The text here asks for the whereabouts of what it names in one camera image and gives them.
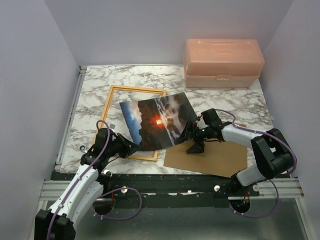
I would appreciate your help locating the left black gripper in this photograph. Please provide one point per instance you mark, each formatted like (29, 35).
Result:
(127, 151)

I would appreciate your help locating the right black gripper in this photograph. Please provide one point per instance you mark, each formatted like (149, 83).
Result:
(199, 146)

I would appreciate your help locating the orange wooden picture frame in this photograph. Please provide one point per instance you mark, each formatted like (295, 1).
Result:
(136, 89)

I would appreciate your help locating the sunset landscape photo print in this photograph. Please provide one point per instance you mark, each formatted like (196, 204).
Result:
(155, 124)

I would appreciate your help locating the brown cardboard backing board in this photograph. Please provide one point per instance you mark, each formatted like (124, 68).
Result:
(219, 158)

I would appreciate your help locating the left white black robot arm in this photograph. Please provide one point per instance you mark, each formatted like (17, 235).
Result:
(60, 221)

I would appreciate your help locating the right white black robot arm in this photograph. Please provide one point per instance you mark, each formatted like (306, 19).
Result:
(272, 153)

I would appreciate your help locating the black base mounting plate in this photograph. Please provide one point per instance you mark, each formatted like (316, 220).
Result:
(168, 191)

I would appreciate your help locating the silver ratchet wrench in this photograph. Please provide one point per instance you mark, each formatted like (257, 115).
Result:
(83, 149)

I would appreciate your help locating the pink translucent plastic box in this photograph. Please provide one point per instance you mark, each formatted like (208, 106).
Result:
(222, 63)

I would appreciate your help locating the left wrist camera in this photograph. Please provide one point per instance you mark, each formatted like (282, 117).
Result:
(112, 127)

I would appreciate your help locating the aluminium extrusion rail left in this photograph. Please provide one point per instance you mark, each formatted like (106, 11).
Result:
(67, 130)

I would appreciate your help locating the aluminium extrusion rail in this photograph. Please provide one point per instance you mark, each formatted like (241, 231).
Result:
(288, 188)
(67, 130)

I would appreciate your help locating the aluminium extrusion rail front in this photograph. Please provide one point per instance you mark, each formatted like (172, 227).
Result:
(288, 188)

